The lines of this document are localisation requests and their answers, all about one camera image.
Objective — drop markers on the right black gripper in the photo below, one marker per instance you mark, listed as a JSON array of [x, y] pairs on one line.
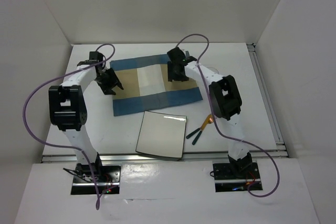
[[171, 74]]

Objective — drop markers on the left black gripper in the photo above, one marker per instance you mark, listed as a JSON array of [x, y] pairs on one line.
[[113, 81]]

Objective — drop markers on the blue beige white placemat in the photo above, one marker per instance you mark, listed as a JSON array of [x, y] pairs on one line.
[[146, 86]]

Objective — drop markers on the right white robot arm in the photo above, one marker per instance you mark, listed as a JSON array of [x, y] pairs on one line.
[[224, 98]]

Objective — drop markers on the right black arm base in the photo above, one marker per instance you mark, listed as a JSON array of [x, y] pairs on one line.
[[227, 180]]

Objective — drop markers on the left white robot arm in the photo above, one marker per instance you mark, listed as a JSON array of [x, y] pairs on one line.
[[68, 110]]

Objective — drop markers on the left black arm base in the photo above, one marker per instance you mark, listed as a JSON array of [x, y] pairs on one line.
[[108, 180]]

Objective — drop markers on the clear drinking glass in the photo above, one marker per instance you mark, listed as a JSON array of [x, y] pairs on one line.
[[213, 70]]

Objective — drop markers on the square white black-rimmed plate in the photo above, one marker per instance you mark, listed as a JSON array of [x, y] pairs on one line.
[[162, 135]]

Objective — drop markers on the gold fork green handle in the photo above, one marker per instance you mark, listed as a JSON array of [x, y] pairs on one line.
[[201, 133]]

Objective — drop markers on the gold knife green handle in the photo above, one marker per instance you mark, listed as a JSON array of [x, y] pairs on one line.
[[200, 129]]

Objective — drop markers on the aluminium rail frame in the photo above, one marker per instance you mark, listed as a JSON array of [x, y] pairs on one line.
[[115, 138]]

